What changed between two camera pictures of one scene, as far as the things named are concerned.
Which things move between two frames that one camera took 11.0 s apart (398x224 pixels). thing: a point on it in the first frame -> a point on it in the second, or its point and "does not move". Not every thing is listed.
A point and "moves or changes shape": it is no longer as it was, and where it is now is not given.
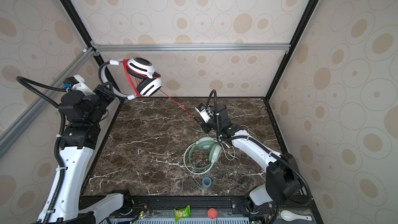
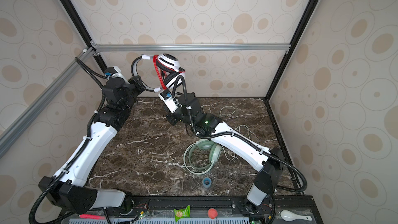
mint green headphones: x=214 y=148 does not move
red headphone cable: x=137 y=92 -> x=161 y=71
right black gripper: x=206 y=129 -> x=170 y=119
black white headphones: x=130 y=78 moves or changes shape
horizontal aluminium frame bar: x=192 y=48 does not move
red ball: x=212 y=213 does not move
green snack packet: x=182 y=213 does not move
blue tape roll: x=207 y=182 does not move
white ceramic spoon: x=287 y=215 does not move
